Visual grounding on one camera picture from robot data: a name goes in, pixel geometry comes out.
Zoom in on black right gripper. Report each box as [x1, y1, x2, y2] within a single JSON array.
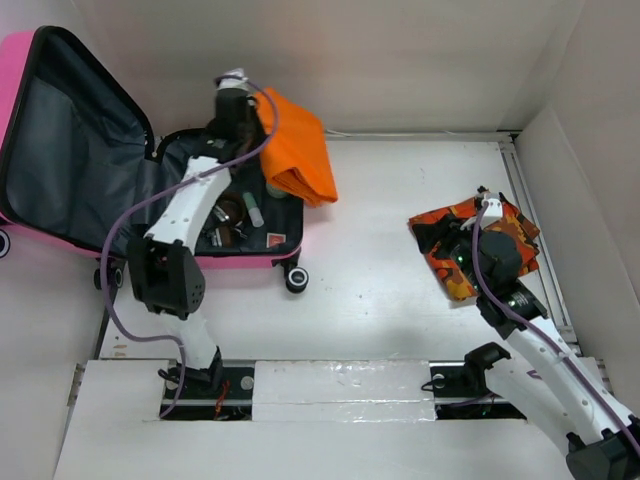
[[411, 213, 490, 295]]

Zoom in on pink suitcase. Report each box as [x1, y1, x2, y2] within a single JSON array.
[[1, 26, 309, 293]]

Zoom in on white tape roll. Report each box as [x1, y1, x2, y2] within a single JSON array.
[[266, 183, 288, 199]]

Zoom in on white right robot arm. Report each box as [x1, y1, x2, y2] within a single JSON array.
[[410, 214, 639, 479]]

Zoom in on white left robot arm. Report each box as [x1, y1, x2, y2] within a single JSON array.
[[127, 86, 260, 397]]

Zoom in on orange camouflage cloth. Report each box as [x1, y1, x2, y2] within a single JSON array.
[[408, 193, 540, 302]]

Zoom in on brown headphones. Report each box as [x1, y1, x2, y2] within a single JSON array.
[[204, 193, 248, 248]]

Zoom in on green white tube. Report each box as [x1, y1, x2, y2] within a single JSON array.
[[242, 192, 264, 228]]

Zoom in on red card deck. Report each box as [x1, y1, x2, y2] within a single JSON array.
[[266, 233, 286, 249]]

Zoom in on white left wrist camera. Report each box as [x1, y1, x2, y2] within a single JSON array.
[[215, 68, 249, 92]]

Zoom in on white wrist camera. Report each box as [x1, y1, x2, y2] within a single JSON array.
[[475, 186, 504, 228], [215, 68, 249, 92]]

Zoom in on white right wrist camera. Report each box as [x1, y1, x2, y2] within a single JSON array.
[[475, 186, 504, 228]]

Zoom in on aluminium rail right edge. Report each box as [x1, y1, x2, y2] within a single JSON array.
[[499, 132, 606, 369]]

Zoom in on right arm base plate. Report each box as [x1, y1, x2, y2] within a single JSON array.
[[421, 361, 526, 420]]

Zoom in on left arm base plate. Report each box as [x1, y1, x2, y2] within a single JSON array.
[[163, 363, 255, 422]]

